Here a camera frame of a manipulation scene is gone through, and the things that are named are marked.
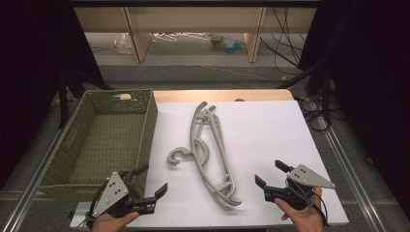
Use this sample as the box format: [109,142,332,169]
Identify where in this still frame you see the aluminium rail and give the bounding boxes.
[0,127,67,232]
[317,115,390,232]

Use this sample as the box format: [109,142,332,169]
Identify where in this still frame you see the grey plastic hanger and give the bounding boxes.
[166,101,243,212]
[192,104,238,199]

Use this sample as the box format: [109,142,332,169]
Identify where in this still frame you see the beige wooden shelf unit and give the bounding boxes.
[73,6,318,64]

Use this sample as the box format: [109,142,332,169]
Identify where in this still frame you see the colourful plastic toys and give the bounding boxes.
[209,33,249,55]

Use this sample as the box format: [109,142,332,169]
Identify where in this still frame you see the black cable bundle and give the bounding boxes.
[258,8,308,70]

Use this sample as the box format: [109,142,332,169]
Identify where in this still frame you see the green woven basket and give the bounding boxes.
[38,89,159,203]

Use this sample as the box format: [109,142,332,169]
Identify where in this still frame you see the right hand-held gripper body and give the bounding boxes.
[263,163,337,212]

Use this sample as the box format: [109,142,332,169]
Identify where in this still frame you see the person's left hand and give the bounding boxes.
[91,211,140,232]

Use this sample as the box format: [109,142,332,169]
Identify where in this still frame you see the black curtain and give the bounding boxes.
[0,0,105,191]
[298,0,410,207]

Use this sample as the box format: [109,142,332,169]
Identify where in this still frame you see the clear plastic bag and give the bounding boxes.
[112,32,133,55]

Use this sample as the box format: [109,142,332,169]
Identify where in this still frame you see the black coiled cables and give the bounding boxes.
[297,93,334,132]

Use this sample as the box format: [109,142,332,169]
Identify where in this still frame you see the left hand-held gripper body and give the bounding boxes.
[86,170,160,219]

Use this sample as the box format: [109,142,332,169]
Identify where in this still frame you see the white hangers on floor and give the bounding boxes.
[152,31,213,44]

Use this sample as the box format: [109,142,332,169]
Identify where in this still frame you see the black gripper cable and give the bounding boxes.
[73,183,108,231]
[308,188,330,228]

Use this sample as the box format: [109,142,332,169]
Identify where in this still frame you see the person's right hand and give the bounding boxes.
[273,187,326,232]

